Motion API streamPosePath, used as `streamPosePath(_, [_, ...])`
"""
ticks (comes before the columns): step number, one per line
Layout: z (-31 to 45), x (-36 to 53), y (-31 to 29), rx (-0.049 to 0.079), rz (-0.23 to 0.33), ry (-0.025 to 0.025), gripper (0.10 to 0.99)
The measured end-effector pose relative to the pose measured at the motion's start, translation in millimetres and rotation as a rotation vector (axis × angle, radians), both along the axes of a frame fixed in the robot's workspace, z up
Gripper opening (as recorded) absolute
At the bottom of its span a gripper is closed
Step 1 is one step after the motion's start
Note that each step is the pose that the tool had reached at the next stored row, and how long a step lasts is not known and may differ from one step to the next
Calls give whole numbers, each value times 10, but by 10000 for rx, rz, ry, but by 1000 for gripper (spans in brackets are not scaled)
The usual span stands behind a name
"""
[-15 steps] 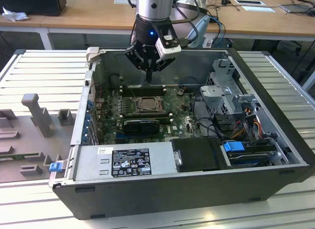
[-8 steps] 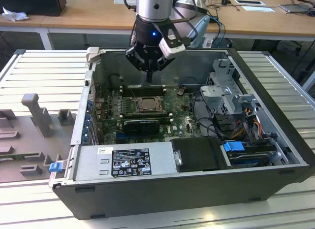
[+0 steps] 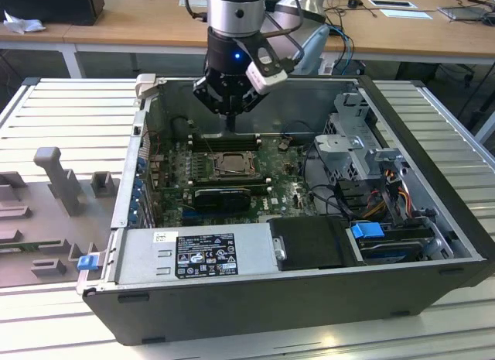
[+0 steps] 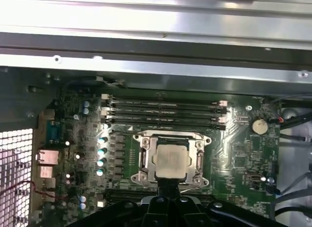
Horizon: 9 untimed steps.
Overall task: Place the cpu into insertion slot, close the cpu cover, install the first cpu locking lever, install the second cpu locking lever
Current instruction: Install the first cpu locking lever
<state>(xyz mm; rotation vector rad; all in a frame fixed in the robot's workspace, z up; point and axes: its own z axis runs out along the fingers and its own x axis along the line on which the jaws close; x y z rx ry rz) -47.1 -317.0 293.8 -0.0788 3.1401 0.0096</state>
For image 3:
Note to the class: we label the blue case latch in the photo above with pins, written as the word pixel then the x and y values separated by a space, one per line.
pixel 87 262

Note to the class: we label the black RAM slot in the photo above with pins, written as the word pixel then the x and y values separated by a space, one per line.
pixel 216 140
pixel 228 179
pixel 232 146
pixel 255 187

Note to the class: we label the black open PC case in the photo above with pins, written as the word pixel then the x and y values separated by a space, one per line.
pixel 270 309

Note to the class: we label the grey case lid latch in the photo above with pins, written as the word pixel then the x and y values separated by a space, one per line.
pixel 146 85

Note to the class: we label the coin cell battery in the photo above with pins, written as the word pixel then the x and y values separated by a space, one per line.
pixel 284 144

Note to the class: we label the grey parts rack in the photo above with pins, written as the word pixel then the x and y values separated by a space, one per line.
pixel 46 217

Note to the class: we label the blue disk carrier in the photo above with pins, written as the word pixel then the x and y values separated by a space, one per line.
pixel 367 230

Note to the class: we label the black graphics card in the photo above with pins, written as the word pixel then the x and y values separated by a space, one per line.
pixel 222 200

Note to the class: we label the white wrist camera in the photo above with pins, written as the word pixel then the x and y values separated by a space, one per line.
pixel 267 81

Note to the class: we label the crumpled white paper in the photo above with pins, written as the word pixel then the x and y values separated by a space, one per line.
pixel 23 24

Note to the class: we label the wooden desk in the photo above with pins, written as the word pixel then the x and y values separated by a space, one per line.
pixel 154 23

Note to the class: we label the pale blue teach pendant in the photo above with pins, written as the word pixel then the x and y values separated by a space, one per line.
pixel 315 46

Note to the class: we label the green RAM stick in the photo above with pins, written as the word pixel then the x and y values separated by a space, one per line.
pixel 23 247

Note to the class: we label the black box on desk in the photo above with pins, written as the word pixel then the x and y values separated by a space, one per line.
pixel 50 5

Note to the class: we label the white paper sheet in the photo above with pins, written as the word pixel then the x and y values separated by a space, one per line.
pixel 406 14

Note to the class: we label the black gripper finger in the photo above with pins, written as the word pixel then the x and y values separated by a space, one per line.
pixel 253 100
pixel 207 92

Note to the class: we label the black round capacitor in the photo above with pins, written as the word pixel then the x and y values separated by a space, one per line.
pixel 180 128

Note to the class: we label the grey laptop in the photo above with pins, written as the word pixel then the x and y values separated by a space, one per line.
pixel 464 13

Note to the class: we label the black computer mouse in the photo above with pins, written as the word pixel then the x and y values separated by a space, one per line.
pixel 353 2

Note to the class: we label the metal drive cage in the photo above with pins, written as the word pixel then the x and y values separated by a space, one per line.
pixel 348 151

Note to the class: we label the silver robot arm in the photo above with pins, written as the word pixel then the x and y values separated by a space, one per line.
pixel 232 11

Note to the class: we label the black plastic shroud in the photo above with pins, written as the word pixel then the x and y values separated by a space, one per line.
pixel 309 242

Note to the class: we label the green motherboard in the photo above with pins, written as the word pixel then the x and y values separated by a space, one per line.
pixel 286 197

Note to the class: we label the grey power supply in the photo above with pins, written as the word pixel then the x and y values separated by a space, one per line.
pixel 139 255

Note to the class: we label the CPU socket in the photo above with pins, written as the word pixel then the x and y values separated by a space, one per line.
pixel 215 175

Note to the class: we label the black camera bracket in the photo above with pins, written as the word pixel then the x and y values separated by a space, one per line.
pixel 267 52

